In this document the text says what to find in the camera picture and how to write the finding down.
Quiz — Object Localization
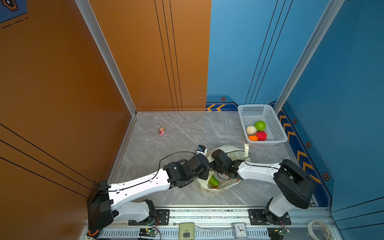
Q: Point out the yellow translucent plastic bag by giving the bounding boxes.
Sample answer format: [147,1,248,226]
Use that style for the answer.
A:
[191,145,249,196]

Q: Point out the yellow green pear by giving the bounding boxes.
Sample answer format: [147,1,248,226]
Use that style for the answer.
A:
[208,175,220,189]

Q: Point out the orange tangerine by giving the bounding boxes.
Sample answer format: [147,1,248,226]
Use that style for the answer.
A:
[248,135,259,141]

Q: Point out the cream bumpy fruit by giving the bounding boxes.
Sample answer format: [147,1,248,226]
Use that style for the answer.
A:
[246,126,258,136]

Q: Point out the red fruit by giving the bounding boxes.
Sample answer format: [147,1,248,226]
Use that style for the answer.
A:
[256,131,268,141]

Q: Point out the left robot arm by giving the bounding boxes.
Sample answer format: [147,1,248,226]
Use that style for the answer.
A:
[87,154,210,239]

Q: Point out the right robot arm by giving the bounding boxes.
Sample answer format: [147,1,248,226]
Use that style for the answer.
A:
[208,149,317,225]

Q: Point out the small pink toy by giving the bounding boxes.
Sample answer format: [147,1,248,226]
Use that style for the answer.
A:
[159,127,165,136]

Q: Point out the white plastic basket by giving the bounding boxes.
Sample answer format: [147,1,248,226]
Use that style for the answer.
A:
[238,104,288,146]

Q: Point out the green square device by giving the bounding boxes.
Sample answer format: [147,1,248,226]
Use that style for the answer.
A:
[179,223,195,240]

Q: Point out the small white clock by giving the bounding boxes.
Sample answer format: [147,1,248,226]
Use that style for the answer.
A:
[233,223,249,239]

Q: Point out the green circuit board left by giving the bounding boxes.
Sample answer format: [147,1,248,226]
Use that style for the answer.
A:
[138,228,160,240]

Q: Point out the circuit board right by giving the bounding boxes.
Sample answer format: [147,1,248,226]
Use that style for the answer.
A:
[267,228,291,240]

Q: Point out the white tape roll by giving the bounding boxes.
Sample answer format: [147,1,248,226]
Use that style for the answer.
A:
[307,220,334,240]

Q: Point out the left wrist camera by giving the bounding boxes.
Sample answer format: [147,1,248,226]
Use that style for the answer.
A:
[196,145,208,156]

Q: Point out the aluminium front rail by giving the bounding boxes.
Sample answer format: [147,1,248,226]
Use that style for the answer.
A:
[97,206,343,240]

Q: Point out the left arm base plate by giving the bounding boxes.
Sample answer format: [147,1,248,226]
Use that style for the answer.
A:
[128,209,170,227]

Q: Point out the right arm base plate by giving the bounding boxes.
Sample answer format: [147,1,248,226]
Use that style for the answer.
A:
[248,209,292,226]

